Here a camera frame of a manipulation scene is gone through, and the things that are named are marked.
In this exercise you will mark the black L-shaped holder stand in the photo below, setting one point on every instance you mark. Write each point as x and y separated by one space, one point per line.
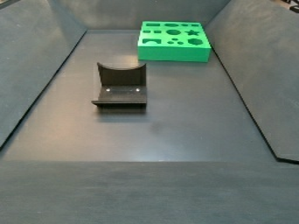
121 86

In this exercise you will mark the green shape sorter box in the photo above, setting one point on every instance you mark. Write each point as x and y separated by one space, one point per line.
172 41

